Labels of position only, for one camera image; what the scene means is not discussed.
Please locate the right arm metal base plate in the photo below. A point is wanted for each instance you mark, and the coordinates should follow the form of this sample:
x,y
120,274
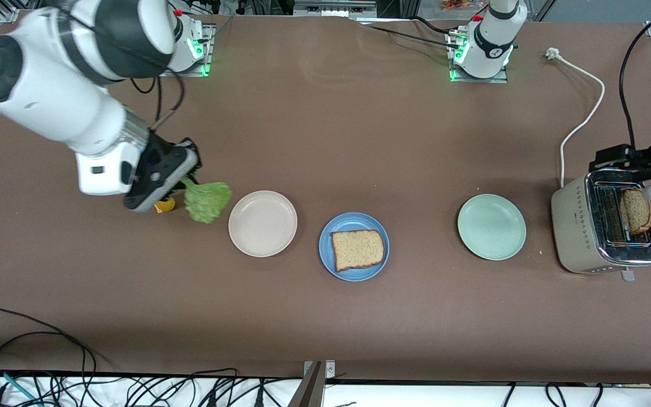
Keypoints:
x,y
208,56

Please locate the beige round plate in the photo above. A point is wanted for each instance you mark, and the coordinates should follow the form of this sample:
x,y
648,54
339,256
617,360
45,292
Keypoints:
x,y
263,224

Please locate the grey metal bracket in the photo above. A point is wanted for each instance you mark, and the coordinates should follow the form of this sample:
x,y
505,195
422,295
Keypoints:
x,y
317,370

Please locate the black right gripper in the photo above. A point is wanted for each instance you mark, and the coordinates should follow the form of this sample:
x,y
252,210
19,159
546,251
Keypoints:
x,y
156,148

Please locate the beige steel toaster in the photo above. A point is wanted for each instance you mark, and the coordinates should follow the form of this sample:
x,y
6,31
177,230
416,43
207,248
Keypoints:
x,y
577,226

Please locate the silver power strip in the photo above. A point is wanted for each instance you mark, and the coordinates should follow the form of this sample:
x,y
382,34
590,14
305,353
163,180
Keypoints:
x,y
334,8

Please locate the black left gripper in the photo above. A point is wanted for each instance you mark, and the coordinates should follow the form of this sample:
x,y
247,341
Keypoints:
x,y
637,157

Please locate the yellow squeeze bottle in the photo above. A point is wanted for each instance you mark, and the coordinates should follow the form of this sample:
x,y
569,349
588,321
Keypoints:
x,y
166,206

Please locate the pale green round plate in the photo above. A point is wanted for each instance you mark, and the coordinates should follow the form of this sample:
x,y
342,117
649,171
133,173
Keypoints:
x,y
491,227

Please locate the blue round plate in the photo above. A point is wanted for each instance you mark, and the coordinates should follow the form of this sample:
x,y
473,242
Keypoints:
x,y
354,220

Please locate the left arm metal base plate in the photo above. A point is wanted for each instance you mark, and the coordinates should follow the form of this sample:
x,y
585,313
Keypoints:
x,y
478,80

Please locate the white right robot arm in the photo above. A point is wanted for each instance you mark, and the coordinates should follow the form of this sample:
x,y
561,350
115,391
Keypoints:
x,y
48,96

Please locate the green lettuce leaf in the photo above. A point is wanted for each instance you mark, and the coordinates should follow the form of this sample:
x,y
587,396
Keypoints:
x,y
208,202

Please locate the brown bread slice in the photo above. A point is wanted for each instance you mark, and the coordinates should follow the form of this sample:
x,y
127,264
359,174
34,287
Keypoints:
x,y
358,250
639,212

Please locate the orange background item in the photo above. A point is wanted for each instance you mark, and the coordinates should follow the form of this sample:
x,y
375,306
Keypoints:
x,y
455,4

